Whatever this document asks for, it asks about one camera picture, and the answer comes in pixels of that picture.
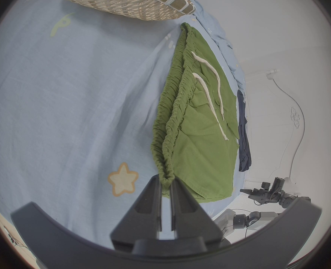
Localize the green shorts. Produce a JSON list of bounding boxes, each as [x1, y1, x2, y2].
[[150, 22, 240, 202]]

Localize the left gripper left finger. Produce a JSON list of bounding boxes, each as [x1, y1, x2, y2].
[[111, 175, 162, 254]]

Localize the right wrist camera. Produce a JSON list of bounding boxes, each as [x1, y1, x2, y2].
[[261, 177, 285, 196]]

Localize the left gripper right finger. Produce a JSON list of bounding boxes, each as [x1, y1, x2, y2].
[[170, 177, 224, 249]]

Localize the dark blue garment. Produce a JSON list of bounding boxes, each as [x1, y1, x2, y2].
[[237, 90, 252, 173]]

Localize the round woven basket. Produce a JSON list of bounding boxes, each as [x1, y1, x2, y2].
[[55, 0, 197, 21]]

